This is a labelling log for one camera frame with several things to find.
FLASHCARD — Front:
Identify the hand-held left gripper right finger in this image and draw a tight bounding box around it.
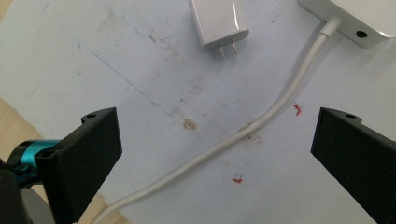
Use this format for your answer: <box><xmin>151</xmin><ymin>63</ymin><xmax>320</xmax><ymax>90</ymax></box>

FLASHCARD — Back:
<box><xmin>310</xmin><ymin>106</ymin><xmax>396</xmax><ymax>224</ymax></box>

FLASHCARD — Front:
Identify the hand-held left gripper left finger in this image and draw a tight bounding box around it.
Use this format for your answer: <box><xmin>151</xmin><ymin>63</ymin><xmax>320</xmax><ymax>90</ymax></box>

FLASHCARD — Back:
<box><xmin>35</xmin><ymin>106</ymin><xmax>123</xmax><ymax>224</ymax></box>

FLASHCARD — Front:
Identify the white charger plug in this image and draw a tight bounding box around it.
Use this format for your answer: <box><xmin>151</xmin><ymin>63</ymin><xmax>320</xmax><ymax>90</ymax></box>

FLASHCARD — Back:
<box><xmin>188</xmin><ymin>0</ymin><xmax>250</xmax><ymax>59</ymax></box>

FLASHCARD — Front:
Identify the white power strip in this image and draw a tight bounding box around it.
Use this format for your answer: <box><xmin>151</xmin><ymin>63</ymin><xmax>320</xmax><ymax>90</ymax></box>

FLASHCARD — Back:
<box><xmin>298</xmin><ymin>0</ymin><xmax>396</xmax><ymax>49</ymax></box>

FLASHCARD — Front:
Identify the white power strip cable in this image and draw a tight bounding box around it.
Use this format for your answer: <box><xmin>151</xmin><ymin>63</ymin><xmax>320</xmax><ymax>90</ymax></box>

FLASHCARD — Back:
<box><xmin>92</xmin><ymin>15</ymin><xmax>344</xmax><ymax>224</ymax></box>

